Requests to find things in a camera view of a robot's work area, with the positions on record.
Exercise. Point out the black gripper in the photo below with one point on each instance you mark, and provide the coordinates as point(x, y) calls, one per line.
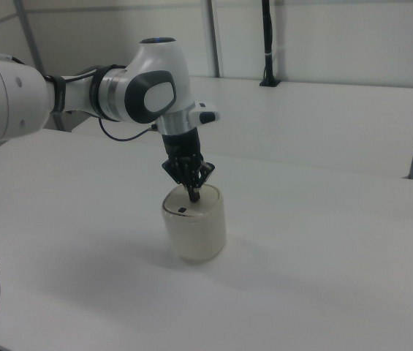
point(182, 146)

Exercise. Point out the beige trash bin lid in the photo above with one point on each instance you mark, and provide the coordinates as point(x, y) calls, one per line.
point(208, 204)

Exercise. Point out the beige plastic trash bin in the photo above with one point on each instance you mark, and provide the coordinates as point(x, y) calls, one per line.
point(195, 237)

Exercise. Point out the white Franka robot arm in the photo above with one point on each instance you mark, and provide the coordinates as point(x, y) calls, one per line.
point(155, 66)

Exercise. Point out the black pole with clamp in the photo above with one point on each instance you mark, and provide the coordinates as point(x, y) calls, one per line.
point(268, 36)

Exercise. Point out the grey metal frame post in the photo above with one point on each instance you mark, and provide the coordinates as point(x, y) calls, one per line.
point(215, 36)

